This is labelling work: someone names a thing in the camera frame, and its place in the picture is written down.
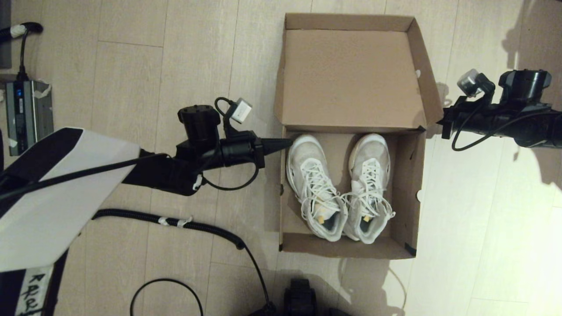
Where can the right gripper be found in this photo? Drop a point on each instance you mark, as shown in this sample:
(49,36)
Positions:
(474,118)

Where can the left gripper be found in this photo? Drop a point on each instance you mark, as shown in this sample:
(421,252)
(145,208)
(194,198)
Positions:
(241,151)

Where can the white sneaker black side mark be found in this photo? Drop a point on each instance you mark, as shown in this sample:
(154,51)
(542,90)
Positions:
(307,151)

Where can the white sneaker tan toe edge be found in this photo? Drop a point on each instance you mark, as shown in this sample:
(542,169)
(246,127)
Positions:
(371,151)

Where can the brown cardboard shoe box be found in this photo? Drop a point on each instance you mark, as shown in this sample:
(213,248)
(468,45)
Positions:
(351,79)

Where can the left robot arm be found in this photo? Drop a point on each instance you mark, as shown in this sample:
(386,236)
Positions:
(66,202)

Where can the black ridged robot part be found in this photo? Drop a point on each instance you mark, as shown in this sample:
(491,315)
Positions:
(300,298)

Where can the grey power supply unit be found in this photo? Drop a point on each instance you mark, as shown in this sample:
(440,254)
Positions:
(28,118)

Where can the dark flat panel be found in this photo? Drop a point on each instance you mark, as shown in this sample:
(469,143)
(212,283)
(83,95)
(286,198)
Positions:
(4,35)

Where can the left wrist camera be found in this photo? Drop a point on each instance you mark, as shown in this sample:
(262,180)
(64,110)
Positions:
(240,110)

